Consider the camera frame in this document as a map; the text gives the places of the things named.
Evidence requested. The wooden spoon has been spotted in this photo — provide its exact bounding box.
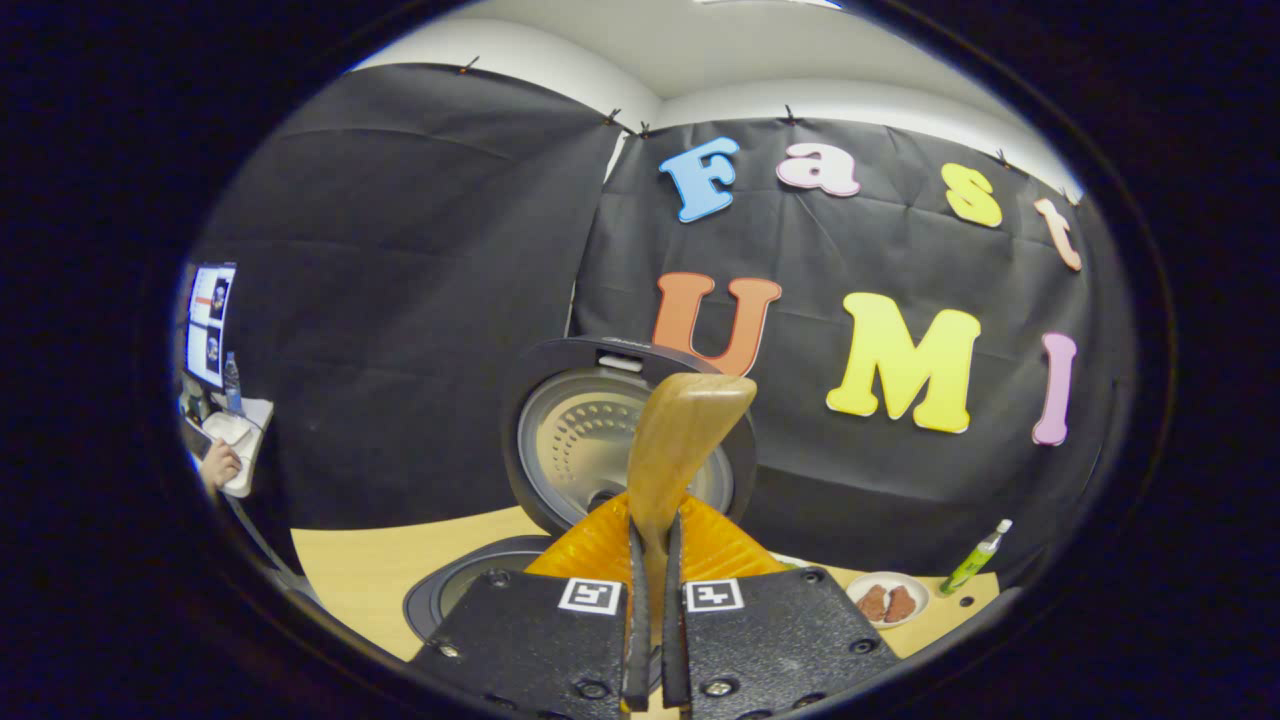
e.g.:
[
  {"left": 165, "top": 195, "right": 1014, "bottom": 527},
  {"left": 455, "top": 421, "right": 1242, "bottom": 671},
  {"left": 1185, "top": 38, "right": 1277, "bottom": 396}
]
[{"left": 627, "top": 373, "right": 758, "bottom": 641}]

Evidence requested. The black backdrop cloth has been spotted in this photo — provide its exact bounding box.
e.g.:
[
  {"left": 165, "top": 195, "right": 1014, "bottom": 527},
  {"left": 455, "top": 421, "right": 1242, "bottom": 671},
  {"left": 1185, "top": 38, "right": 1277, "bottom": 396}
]
[{"left": 190, "top": 62, "right": 1136, "bottom": 591}]

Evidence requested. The white round plate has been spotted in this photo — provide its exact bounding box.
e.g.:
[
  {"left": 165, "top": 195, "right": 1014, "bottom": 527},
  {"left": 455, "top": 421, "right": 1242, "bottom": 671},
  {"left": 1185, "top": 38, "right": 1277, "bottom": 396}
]
[{"left": 846, "top": 571, "right": 931, "bottom": 629}]

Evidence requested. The white side desk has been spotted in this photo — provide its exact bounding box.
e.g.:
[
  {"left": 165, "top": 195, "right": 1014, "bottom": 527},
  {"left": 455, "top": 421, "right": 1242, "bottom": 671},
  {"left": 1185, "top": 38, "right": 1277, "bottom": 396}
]
[{"left": 180, "top": 395, "right": 274, "bottom": 498}]

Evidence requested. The computer monitor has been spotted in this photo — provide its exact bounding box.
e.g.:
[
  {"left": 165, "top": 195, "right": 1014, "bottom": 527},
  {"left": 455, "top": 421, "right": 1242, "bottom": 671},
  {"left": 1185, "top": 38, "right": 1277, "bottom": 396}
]
[{"left": 185, "top": 262, "right": 238, "bottom": 391}]

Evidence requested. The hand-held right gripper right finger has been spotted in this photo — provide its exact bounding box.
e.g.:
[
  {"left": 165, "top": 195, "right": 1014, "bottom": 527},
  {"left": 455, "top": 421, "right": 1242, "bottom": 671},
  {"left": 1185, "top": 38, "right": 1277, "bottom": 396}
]
[{"left": 662, "top": 495, "right": 901, "bottom": 720}]

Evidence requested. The green drink bottle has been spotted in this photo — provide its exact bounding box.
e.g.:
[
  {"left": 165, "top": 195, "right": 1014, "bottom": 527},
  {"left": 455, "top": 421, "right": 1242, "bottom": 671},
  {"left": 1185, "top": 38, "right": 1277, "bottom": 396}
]
[{"left": 937, "top": 518, "right": 1013, "bottom": 597}]

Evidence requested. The dark grey rice cooker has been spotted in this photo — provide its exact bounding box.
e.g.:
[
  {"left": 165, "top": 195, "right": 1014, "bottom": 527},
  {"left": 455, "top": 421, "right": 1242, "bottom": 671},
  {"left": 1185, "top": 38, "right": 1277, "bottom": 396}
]
[{"left": 403, "top": 337, "right": 758, "bottom": 666}]

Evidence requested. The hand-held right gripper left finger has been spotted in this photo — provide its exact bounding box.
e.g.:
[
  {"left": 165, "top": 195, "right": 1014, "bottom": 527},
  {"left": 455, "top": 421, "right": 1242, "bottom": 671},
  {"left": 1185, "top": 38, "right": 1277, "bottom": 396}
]
[{"left": 410, "top": 490, "right": 651, "bottom": 720}]

